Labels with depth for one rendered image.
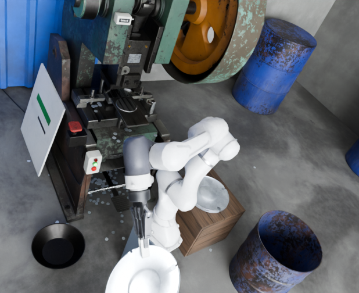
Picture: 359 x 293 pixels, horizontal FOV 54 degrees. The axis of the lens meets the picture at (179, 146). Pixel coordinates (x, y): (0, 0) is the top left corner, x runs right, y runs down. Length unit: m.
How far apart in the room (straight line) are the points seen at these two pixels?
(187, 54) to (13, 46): 1.53
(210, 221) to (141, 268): 1.00
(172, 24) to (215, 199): 1.12
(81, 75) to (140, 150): 1.13
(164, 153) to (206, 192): 1.20
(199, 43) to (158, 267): 1.26
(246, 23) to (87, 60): 0.94
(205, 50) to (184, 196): 0.85
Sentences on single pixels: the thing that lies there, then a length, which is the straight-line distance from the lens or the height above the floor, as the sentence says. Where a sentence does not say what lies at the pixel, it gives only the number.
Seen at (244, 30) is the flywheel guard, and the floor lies 1.42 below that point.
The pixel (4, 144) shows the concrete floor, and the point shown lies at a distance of 2.85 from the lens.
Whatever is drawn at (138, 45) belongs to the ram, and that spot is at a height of 1.14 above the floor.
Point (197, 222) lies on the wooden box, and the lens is 2.20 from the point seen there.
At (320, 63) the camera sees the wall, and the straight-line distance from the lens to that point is 5.08.
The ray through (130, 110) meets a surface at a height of 0.78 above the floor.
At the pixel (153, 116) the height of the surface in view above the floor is 0.69.
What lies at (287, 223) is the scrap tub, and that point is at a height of 0.39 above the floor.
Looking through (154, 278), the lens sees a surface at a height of 0.85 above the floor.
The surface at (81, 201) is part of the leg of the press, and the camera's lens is 2.30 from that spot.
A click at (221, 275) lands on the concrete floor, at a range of 2.48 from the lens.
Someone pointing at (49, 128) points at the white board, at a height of 0.36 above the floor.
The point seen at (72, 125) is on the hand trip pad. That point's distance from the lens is 1.89.
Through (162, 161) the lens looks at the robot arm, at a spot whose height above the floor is 1.21.
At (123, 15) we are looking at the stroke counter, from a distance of 1.70.
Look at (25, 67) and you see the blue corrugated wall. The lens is 3.27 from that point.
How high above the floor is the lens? 2.00
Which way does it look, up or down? 40 degrees down
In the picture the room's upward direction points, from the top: 23 degrees clockwise
